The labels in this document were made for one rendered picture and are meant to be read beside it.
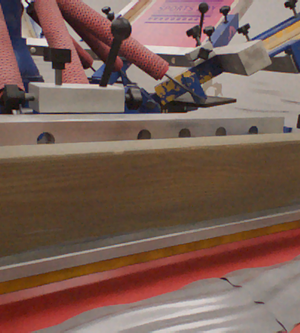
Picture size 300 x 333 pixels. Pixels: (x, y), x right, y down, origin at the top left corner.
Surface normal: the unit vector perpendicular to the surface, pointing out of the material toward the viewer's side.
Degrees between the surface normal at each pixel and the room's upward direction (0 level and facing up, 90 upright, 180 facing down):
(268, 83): 90
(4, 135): 90
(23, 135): 90
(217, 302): 33
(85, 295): 0
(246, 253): 0
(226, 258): 0
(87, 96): 90
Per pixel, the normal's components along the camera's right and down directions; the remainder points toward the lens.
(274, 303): 0.40, -0.71
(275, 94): -0.87, 0.08
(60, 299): 0.07, -0.96
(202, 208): 0.50, 0.27
